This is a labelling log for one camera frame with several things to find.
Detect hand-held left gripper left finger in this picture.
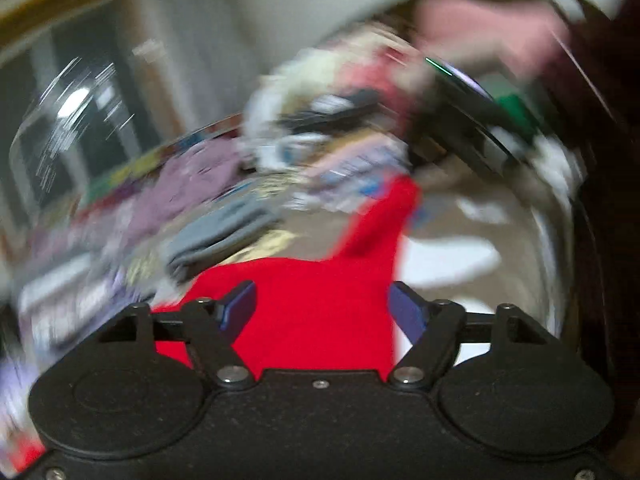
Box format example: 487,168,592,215
99,280,258,392

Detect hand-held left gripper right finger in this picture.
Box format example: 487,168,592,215
387,281,557,392

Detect red garment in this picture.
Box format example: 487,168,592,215
152,175,422,382

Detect pile of unfolded clothes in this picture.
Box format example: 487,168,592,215
239,27,421,173

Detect green cloth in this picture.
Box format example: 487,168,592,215
499,92,540,138

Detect grey folded pants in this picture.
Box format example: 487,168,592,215
164,199,282,282

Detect pastel patterned cloth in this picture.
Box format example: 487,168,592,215
294,139,415,215

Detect purple floral quilt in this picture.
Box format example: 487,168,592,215
30,139,247,273

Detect window with wooden frame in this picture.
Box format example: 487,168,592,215
0,0,251,261

